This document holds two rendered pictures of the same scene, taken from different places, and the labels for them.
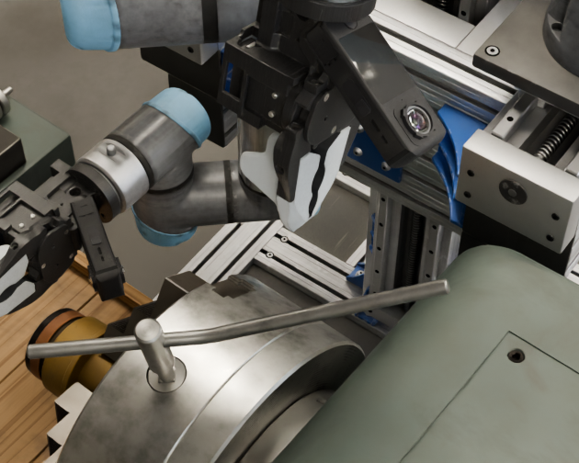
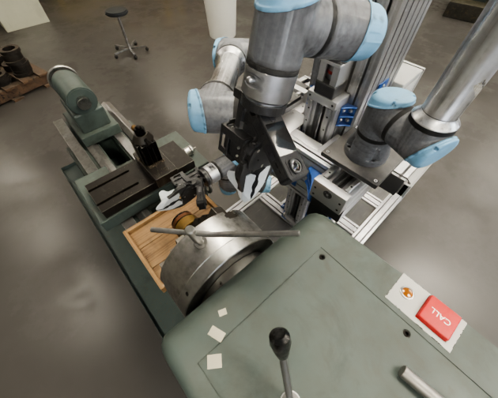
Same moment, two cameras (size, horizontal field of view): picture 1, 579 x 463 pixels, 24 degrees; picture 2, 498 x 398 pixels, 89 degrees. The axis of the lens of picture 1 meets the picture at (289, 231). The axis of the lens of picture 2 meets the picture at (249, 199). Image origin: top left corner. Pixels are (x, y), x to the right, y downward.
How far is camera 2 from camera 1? 0.51 m
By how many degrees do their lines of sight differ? 7
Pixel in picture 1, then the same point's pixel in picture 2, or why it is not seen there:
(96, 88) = not seen: hidden behind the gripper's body
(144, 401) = (191, 250)
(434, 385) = (290, 263)
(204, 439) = (207, 268)
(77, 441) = (169, 259)
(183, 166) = not seen: hidden behind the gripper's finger
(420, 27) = (307, 143)
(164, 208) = (226, 185)
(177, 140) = (231, 165)
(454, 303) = (303, 233)
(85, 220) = (198, 185)
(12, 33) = (215, 139)
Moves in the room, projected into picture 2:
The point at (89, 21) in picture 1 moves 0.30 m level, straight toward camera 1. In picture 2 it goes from (196, 122) to (180, 216)
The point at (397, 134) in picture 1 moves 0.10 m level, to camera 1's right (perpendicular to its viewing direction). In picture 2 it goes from (285, 170) to (355, 179)
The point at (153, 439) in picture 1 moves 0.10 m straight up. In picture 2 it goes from (191, 264) to (182, 245)
